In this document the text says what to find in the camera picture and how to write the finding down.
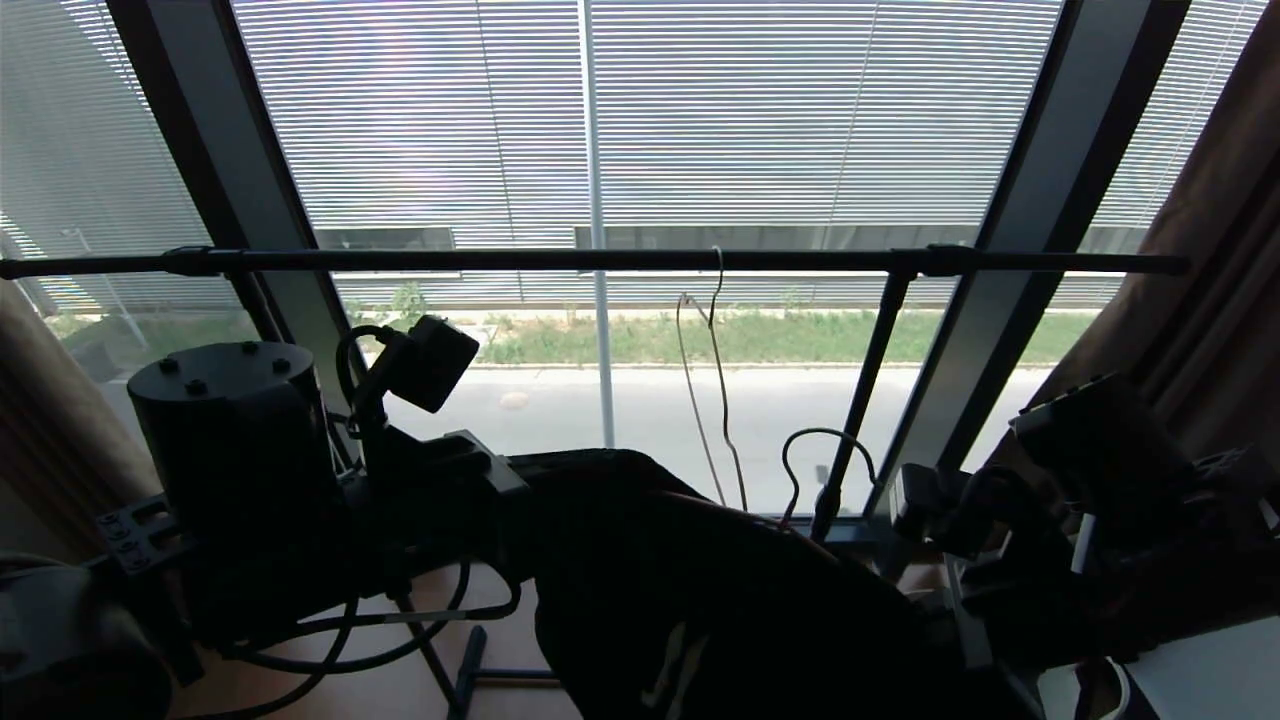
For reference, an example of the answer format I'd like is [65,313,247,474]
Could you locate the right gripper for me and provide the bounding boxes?
[892,462,1076,611]

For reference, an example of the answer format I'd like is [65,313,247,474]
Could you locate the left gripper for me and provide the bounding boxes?
[350,430,533,591]

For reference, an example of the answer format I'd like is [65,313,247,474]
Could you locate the black pants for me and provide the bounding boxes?
[500,448,961,720]

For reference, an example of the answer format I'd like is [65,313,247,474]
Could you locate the black clothes rack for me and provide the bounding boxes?
[0,243,1193,720]

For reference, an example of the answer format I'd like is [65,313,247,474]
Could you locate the beige curtain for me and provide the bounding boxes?
[0,280,166,566]
[985,20,1280,621]

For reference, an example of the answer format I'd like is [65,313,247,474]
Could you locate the window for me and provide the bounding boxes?
[0,0,1280,521]

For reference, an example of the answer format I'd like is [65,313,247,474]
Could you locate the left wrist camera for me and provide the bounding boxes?
[335,315,483,471]

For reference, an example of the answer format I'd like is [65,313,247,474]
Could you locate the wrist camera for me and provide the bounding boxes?
[335,315,483,471]
[1008,372,1156,476]

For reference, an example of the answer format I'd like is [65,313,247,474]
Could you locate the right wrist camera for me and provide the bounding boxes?
[1008,372,1156,476]

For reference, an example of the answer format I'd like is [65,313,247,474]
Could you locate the black cable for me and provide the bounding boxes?
[180,560,523,720]

